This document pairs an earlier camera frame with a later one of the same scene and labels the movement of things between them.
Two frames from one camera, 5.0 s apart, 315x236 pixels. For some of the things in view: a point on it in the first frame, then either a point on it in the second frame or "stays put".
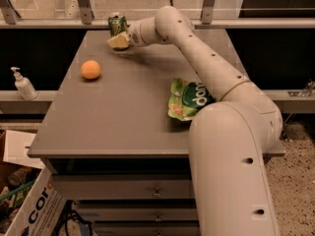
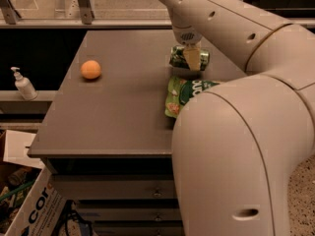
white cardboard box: (40, 210) stays put
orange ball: (91, 69) stays put
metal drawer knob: (157, 194) stays put
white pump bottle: (24, 86) stays put
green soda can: (117, 24) -> (177, 58)
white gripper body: (136, 35) -> (186, 36)
